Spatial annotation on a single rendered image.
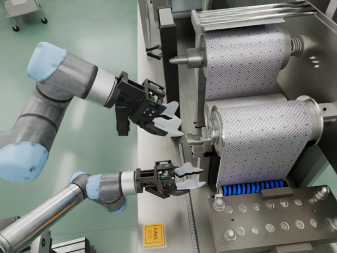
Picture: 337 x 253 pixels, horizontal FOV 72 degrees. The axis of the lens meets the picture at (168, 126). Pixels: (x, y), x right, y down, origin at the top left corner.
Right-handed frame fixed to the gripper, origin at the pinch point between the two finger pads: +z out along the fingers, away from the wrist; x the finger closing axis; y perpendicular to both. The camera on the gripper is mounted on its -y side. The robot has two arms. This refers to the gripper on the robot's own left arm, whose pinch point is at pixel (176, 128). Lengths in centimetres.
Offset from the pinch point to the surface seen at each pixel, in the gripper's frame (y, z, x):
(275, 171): 3.0, 37.3, -4.1
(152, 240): -36.7, 15.7, -16.0
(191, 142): -6.2, 11.1, 3.8
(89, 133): -153, 21, 120
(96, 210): -142, 34, 38
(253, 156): 4.9, 23.8, -4.2
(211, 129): 4.3, 8.9, 0.3
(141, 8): -12, -3, 98
